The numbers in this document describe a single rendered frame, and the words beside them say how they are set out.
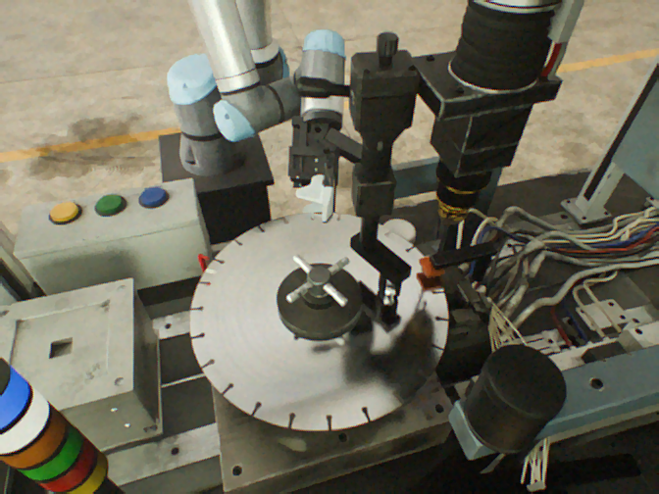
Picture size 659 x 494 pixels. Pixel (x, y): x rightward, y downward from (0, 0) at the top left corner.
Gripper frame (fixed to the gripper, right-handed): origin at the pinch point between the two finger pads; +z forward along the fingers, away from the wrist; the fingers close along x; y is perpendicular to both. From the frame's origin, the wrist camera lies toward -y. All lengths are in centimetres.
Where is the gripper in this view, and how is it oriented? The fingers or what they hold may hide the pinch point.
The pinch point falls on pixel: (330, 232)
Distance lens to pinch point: 77.2
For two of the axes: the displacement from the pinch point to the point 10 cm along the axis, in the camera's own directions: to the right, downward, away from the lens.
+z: -0.3, 9.8, -1.8
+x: -0.4, -1.8, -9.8
